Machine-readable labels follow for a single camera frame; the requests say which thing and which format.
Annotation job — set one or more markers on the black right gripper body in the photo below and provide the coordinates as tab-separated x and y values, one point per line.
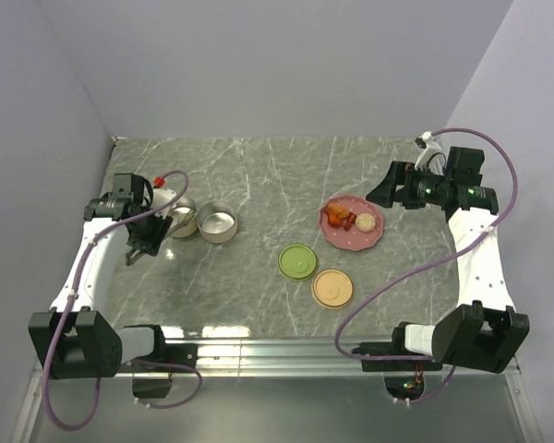
420	186

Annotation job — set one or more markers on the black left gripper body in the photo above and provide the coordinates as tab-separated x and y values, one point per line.
149	235

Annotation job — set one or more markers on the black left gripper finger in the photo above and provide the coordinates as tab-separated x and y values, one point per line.
131	256
140	254

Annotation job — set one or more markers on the steamed white bun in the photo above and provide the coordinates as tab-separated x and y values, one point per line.
365	222

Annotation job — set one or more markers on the orange fried food piece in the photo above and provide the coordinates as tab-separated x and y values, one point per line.
336	215

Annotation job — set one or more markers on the red sausage piece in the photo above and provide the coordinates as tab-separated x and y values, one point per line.
349	221

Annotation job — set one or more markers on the steel food tongs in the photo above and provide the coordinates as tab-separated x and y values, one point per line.
184	222

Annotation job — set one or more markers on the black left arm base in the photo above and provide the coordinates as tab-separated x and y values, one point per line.
154	374

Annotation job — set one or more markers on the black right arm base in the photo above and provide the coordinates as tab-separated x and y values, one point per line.
404	380

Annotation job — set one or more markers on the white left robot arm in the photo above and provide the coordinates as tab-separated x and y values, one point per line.
72	339

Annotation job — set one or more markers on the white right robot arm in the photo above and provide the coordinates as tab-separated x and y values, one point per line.
484	330

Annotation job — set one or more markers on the cream steel round container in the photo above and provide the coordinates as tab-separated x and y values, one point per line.
183	202

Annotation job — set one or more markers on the pink dotted plate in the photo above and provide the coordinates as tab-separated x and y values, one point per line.
353	240

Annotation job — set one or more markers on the beige round lid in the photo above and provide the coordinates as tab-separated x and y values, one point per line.
332	289

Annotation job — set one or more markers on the green round lid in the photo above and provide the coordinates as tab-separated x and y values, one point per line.
297	262

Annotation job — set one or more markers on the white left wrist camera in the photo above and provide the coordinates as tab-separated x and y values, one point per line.
163	200

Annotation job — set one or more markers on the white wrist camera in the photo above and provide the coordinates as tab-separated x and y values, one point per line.
431	157
163	200

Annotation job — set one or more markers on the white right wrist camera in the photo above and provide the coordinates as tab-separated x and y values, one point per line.
431	157

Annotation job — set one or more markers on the aluminium mounting rail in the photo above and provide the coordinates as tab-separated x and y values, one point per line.
295	390

